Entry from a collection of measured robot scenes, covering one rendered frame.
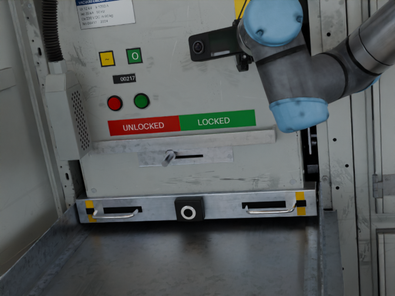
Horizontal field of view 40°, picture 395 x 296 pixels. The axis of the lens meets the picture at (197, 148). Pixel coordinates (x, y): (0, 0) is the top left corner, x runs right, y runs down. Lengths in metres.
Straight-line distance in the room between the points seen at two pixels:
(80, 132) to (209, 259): 0.36
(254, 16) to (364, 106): 0.49
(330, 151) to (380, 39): 0.44
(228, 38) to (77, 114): 0.37
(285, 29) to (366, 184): 0.56
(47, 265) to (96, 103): 0.35
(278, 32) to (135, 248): 0.62
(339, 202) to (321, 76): 0.50
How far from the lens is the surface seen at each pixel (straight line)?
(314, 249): 1.08
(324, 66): 0.79
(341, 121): 1.16
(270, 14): 0.73
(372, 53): 0.81
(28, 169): 1.30
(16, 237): 1.28
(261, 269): 1.03
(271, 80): 0.75
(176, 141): 1.11
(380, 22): 0.79
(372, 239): 1.27
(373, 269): 1.31
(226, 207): 1.18
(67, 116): 1.10
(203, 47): 0.93
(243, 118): 1.11
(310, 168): 1.28
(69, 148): 1.12
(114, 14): 1.14
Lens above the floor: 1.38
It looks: 18 degrees down
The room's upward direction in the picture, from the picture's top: 8 degrees counter-clockwise
